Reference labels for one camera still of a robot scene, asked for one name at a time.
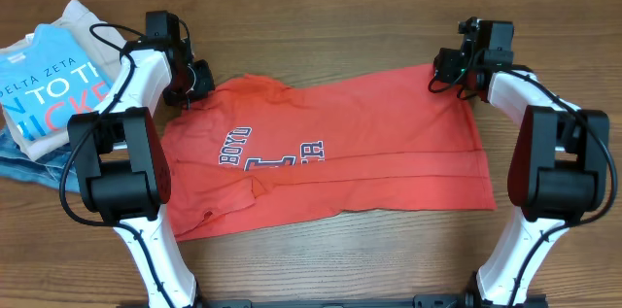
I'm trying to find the red printed t-shirt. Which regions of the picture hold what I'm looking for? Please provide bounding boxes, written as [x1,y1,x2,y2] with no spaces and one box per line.
[162,64,496,241]

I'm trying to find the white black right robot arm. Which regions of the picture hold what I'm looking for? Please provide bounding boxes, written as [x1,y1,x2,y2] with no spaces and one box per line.
[413,17,618,308]

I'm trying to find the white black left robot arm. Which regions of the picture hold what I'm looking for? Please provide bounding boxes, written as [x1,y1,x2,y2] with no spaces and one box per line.
[59,11,215,307]

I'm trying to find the light blue folded t-shirt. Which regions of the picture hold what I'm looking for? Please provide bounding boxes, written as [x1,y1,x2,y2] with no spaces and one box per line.
[1,24,112,141]

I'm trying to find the folded blue jeans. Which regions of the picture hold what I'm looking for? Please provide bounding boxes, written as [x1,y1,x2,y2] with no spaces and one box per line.
[1,126,71,189]

